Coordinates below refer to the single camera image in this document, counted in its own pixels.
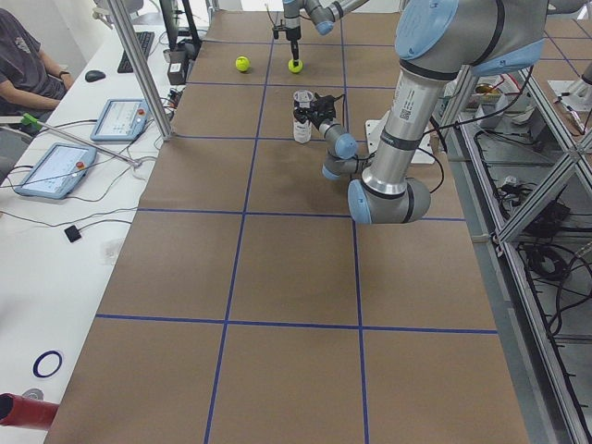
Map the blue tape roll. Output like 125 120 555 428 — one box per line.
31 350 64 379

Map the black computer monitor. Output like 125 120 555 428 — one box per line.
159 0 202 53

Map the far teach pendant tablet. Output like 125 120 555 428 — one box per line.
91 99 150 143

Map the red tube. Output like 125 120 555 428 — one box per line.
1 393 59 431

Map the black keyboard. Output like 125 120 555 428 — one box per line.
116 31 156 74

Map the black box with label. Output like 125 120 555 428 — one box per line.
167 43 199 86

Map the teach pendant tablet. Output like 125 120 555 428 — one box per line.
15 142 97 200
91 99 150 143

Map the white camera pillar with base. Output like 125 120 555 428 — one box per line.
364 117 436 165

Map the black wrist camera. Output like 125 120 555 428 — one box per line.
272 24 286 40
314 93 339 113

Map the near teach pendant tablet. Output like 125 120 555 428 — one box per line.
15 142 97 200

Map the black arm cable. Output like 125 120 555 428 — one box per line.
337 92 459 195

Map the clear tennis ball tube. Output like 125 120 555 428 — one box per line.
293 90 314 143

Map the black computer mouse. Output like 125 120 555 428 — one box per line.
84 69 106 83

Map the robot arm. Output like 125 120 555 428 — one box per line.
348 0 549 224
273 0 367 67

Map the aluminium frame post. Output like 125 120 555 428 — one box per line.
106 0 172 142

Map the Wilson yellow tennis ball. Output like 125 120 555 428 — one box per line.
288 59 303 74

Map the seated person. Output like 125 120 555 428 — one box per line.
1 9 74 117

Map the Roland Garros yellow tennis ball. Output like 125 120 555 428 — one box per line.
235 55 251 73

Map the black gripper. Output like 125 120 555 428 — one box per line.
286 27 301 64
293 94 338 133

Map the small black square device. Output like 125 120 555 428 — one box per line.
64 225 81 243

